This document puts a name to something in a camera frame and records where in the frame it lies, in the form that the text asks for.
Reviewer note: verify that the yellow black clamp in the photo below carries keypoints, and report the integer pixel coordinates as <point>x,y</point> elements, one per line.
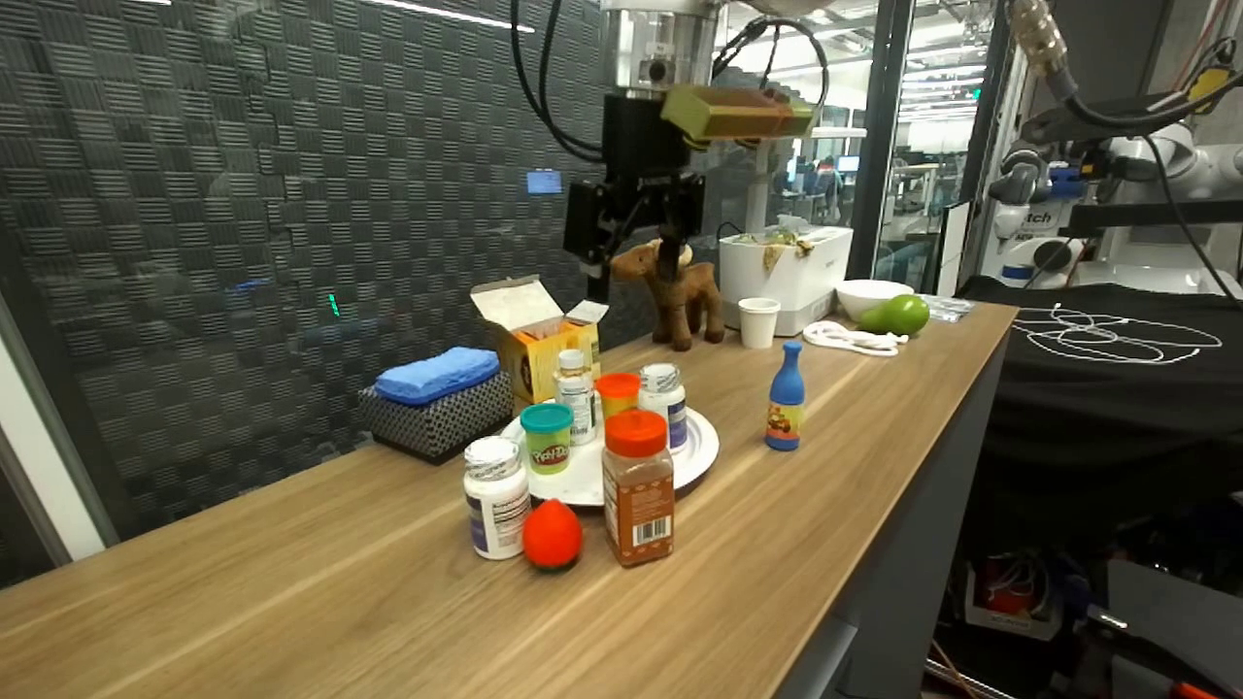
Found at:
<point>1211,86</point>

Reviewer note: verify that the white paper cup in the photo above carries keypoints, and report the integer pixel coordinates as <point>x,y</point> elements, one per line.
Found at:
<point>758,324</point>

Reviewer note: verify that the teal lid dough can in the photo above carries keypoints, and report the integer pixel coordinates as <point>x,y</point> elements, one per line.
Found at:
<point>547,436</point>

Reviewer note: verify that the plain white pill bottle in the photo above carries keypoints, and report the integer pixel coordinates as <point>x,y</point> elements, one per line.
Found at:
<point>666,396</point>

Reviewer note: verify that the blue bowling pin bottle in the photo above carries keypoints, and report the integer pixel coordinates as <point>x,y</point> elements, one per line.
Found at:
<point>786,388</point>

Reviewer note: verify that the white round plate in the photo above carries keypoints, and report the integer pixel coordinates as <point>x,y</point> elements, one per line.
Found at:
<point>701,458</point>

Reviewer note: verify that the blue tape strip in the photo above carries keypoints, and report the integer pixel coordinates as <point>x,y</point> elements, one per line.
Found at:
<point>547,181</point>

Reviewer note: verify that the red toy tomato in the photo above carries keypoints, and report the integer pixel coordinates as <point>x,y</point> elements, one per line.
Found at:
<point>552,535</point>

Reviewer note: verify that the black table cloth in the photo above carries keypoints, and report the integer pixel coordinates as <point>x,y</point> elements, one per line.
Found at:
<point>1113,393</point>

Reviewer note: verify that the spice jar with red lid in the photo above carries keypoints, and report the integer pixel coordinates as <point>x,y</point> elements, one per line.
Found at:
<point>639,499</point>

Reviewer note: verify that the orange lid dough can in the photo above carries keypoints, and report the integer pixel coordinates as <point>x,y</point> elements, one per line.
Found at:
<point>618,393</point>

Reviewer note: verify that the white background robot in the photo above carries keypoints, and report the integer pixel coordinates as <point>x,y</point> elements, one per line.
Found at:
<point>1168,160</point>

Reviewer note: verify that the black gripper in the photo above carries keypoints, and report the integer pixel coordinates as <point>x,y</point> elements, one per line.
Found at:
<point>644,141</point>

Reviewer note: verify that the brown moose plush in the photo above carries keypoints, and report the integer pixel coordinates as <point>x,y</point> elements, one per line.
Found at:
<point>685,297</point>

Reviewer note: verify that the small white glue bottle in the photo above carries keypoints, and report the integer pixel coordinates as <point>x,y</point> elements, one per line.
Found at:
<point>578,388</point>

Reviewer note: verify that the green fruit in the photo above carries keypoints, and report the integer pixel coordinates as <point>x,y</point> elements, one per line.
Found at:
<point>904,314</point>

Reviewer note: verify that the white bowl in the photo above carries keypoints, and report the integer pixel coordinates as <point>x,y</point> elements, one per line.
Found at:
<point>873,297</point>

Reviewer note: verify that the dried leaves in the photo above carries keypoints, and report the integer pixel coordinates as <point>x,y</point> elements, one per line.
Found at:
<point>779,246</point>

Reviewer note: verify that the white pill bottle blue label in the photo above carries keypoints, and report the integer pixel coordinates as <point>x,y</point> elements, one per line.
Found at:
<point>494,506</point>

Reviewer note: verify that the yellow wrist camera box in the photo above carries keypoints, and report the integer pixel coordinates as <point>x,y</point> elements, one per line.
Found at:
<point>740,112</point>

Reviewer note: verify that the dark metal pillar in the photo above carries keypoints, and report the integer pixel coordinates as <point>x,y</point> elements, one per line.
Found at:
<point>878,155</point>

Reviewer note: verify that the white mug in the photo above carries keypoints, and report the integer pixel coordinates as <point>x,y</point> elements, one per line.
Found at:
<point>810,264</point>

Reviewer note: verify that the small clear packet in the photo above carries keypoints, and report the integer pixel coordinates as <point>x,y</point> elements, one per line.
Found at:
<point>950,306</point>

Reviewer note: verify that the red and white box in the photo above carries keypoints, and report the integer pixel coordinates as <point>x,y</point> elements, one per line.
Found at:
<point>1012,599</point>

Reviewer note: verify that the green tape piece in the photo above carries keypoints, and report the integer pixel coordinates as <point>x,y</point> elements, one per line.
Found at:
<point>332,302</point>

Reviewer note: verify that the blue folded cloth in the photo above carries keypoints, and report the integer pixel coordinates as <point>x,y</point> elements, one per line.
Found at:
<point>438,372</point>

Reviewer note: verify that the open yellow cardboard box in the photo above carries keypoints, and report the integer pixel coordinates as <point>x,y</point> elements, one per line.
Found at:
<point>550,356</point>

